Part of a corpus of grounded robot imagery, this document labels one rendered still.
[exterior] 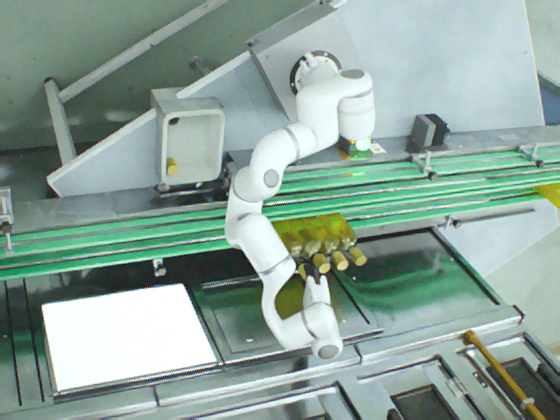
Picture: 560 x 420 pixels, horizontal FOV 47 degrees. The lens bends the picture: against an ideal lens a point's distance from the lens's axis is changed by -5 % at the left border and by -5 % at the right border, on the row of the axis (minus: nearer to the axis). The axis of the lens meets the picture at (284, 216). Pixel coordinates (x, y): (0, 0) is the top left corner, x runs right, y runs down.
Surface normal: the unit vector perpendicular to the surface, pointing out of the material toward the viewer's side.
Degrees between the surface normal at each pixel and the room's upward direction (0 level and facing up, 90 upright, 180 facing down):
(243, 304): 90
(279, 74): 5
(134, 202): 90
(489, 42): 0
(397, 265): 90
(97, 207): 90
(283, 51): 5
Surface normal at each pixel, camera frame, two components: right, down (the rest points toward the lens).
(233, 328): 0.12, -0.82
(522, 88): 0.38, 0.55
